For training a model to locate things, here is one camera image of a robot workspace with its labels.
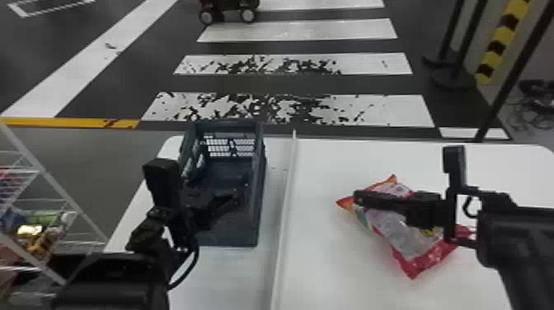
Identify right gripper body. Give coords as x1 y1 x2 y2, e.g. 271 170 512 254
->
406 191 449 230

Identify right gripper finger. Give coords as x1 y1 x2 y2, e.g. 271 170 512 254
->
352 189 412 214

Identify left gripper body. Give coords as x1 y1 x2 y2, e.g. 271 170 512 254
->
181 186 238 237

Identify red snack packet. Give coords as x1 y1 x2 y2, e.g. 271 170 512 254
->
336 173 476 279

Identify blue basket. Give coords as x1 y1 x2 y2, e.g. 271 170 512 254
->
177 119 268 248

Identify green snack packet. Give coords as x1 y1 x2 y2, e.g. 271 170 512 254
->
8 209 79 227

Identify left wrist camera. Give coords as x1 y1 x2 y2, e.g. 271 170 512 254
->
142 157 183 209

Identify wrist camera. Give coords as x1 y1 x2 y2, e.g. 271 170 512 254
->
441 145 468 243
142 157 183 209

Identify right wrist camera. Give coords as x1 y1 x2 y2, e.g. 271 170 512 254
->
441 145 468 243

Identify black cable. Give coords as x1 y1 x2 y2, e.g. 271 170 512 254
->
166 233 201 291

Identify black post on round foot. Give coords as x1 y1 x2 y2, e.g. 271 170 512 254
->
421 0 478 91

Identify black floor cables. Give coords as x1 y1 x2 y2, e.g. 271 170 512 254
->
504 78 554 132

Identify white wire rack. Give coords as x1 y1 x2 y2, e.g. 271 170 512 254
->
0 122 109 310

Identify yellow black striped post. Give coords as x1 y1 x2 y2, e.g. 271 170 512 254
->
473 0 532 86

